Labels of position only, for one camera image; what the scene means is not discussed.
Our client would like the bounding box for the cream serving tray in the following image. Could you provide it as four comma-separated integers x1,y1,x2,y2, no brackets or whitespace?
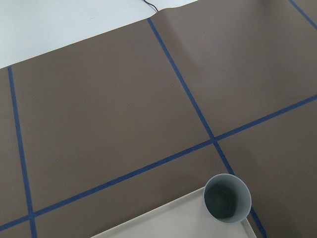
94,188,256,238

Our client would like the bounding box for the grey plastic cup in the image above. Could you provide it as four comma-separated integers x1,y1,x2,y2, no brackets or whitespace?
203,174,252,224

